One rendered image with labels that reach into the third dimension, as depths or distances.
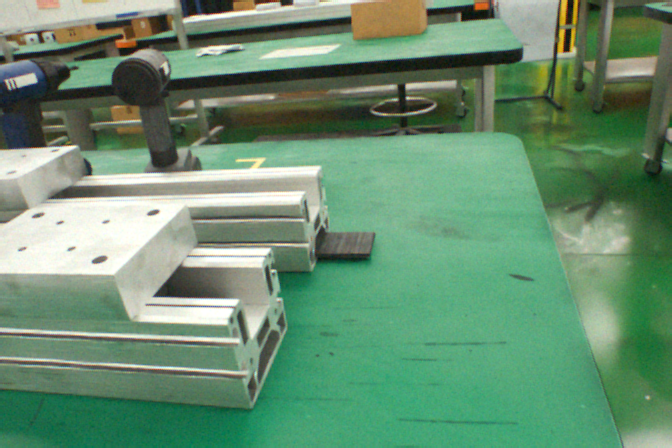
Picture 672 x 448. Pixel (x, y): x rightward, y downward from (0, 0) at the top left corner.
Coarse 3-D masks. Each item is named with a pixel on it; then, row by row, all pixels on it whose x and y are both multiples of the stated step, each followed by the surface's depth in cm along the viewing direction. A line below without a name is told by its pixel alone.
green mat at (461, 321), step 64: (384, 192) 71; (448, 192) 68; (512, 192) 66; (384, 256) 55; (448, 256) 54; (512, 256) 52; (320, 320) 47; (384, 320) 45; (448, 320) 44; (512, 320) 43; (576, 320) 42; (320, 384) 39; (384, 384) 39; (448, 384) 38; (512, 384) 37; (576, 384) 36
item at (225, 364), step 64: (192, 256) 43; (256, 256) 41; (0, 320) 38; (64, 320) 37; (192, 320) 35; (256, 320) 40; (0, 384) 42; (64, 384) 41; (128, 384) 39; (192, 384) 38; (256, 384) 39
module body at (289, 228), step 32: (64, 192) 64; (96, 192) 63; (128, 192) 63; (160, 192) 62; (192, 192) 61; (224, 192) 60; (256, 192) 59; (288, 192) 53; (320, 192) 59; (0, 224) 61; (224, 224) 53; (256, 224) 52; (288, 224) 52; (320, 224) 58; (288, 256) 54
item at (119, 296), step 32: (32, 224) 42; (64, 224) 42; (96, 224) 41; (128, 224) 40; (160, 224) 39; (192, 224) 43; (0, 256) 38; (32, 256) 37; (64, 256) 36; (96, 256) 36; (128, 256) 35; (160, 256) 39; (0, 288) 36; (32, 288) 35; (64, 288) 35; (96, 288) 34; (128, 288) 35; (160, 288) 41; (96, 320) 36; (128, 320) 35
